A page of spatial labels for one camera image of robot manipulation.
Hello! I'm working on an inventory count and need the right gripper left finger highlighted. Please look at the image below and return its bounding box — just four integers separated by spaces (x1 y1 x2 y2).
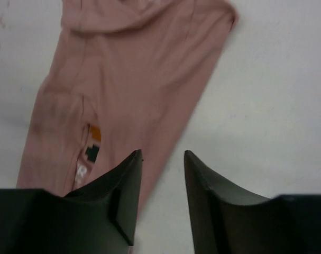
65 150 142 246

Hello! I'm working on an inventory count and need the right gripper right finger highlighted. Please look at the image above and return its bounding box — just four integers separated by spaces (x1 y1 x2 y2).
184 150 268 253

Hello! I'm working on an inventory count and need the dusty pink printed t shirt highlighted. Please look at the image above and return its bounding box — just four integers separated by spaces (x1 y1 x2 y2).
16 0 240 254

